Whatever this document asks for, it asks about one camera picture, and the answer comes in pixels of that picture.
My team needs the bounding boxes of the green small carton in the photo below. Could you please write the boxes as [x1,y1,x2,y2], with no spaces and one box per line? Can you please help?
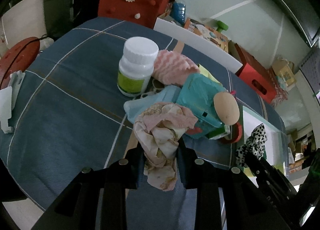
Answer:
[207,125,231,140]

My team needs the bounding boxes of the red tape roll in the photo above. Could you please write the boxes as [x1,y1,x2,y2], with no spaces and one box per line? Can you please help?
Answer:
[221,122,243,144]

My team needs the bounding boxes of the pink floral scrunchie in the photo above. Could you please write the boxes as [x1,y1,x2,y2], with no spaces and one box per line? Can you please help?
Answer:
[133,102,198,192]

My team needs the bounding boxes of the black white spotted scrunchie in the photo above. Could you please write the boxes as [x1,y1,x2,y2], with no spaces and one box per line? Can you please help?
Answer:
[236,123,267,167]

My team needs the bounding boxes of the light blue cloth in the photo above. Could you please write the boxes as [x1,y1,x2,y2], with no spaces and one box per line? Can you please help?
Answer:
[123,85,181,124]

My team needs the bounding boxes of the beige round makeup sponge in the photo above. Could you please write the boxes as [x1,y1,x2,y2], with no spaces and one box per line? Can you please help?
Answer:
[213,92,240,125]

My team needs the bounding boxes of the teal plastic toy box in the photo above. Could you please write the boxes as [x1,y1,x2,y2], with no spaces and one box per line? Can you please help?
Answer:
[176,73,225,139]

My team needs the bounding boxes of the white pill bottle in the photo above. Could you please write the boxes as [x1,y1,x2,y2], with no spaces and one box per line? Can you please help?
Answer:
[117,37,159,97]

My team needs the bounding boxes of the yellow green cloth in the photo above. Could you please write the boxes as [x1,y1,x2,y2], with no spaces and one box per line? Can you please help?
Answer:
[198,64,222,85]

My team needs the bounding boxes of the pink white wavy cloth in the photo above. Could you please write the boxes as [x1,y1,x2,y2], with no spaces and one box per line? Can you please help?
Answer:
[152,50,200,86]

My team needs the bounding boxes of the light green shallow tray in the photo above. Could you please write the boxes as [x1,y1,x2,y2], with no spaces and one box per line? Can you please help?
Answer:
[238,106,289,178]

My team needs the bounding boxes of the cardboard boxes pile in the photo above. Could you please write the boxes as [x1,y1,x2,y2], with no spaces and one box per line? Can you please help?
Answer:
[287,123,317,175]

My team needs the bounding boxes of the blue plaid tablecloth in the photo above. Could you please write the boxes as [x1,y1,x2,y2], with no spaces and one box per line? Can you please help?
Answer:
[1,17,285,229]

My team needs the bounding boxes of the red patterned box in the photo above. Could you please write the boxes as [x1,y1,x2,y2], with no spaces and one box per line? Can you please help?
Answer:
[267,67,288,108]

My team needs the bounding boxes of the red cardboard box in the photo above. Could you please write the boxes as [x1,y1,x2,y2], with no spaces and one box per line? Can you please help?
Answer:
[234,44,277,104]

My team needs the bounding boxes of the beige gift bag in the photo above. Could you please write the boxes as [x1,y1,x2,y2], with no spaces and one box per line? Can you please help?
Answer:
[271,58,296,91]

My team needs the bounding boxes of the orange toy box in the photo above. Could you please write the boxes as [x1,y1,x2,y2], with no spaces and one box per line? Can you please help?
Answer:
[184,18,229,53]

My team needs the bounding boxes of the green dumbbell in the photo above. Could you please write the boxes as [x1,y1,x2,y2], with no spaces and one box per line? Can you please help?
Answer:
[216,20,229,33]

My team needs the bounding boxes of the red round stool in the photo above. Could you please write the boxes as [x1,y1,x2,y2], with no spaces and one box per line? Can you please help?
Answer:
[0,37,40,89]

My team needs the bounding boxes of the blue water bottle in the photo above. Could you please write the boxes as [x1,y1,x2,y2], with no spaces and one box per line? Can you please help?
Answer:
[170,0,186,26]

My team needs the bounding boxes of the red felt handbag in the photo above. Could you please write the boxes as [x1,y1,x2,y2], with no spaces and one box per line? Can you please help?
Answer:
[98,0,173,28]

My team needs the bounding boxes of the white plastic bracket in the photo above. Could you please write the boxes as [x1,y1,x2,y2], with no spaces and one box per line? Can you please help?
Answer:
[0,70,25,134]

